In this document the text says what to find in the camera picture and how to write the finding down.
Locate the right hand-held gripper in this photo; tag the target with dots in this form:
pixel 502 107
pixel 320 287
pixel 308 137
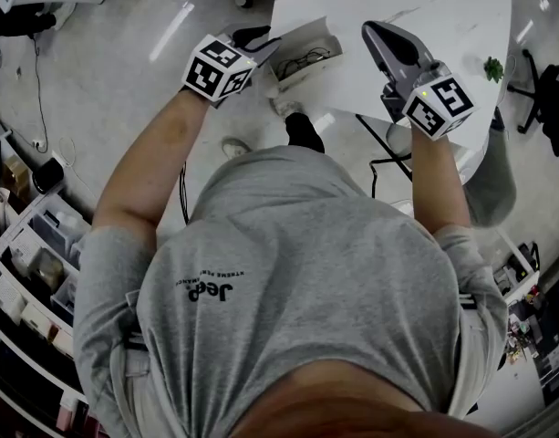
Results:
pixel 438 107

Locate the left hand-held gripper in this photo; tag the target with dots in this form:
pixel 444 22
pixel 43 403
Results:
pixel 215 69

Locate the person's right forearm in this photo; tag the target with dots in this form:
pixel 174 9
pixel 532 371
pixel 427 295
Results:
pixel 438 185

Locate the person's left forearm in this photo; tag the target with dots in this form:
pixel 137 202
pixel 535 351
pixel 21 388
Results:
pixel 147 167

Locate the person's right shoe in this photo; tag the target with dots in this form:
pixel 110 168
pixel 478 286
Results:
pixel 283 107

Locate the person's shoe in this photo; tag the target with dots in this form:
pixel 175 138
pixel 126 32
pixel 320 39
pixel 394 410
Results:
pixel 283 107
pixel 235 148

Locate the person's black trouser leg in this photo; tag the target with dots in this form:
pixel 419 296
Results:
pixel 304 132

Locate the small green plant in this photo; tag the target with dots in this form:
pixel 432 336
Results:
pixel 494 69

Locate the person's left shoe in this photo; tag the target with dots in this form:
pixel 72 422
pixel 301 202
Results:
pixel 235 148

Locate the black office chair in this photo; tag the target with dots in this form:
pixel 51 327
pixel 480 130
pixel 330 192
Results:
pixel 555 103

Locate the white power strip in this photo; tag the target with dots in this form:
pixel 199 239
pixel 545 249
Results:
pixel 61 159
pixel 39 144

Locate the black lamp with pleated shade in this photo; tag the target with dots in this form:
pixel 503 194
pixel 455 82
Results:
pixel 46 176

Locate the person's grey t-shirt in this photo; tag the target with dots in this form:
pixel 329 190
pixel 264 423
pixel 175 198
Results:
pixel 297 299

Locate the row of clear storage boxes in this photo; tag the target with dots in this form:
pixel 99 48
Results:
pixel 55 226

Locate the white shelf unit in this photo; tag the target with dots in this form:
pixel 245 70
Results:
pixel 5 244

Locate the black table frame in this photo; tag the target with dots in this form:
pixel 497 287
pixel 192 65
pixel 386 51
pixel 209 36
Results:
pixel 383 146

